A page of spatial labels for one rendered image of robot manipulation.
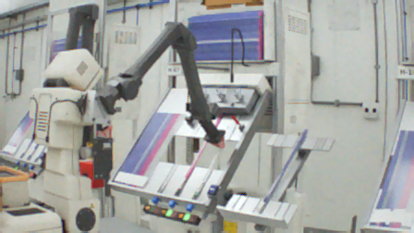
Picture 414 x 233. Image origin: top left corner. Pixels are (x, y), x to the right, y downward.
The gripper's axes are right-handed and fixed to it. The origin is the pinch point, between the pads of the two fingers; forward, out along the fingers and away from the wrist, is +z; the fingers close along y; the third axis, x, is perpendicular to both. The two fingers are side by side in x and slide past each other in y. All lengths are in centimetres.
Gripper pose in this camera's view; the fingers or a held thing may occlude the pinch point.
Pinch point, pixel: (222, 146)
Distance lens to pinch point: 249.1
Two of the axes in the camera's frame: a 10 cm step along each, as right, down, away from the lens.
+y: -7.8, -0.5, 6.3
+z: 4.5, 6.5, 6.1
